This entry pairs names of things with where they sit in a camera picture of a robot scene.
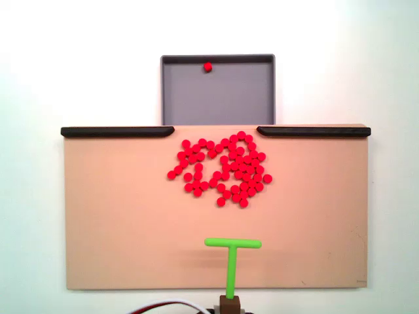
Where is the green T-shaped pusher tool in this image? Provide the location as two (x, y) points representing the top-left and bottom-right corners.
(204, 237), (263, 312)

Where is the grey square tray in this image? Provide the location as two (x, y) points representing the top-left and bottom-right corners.
(160, 54), (276, 126)

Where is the black edge rail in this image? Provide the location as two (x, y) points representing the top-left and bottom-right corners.
(256, 126), (372, 137)
(60, 126), (175, 138)

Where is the red black white servo cable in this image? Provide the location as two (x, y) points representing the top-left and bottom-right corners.
(126, 299), (217, 314)

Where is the beige rectangular board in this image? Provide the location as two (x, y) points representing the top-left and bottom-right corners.
(60, 123), (372, 291)

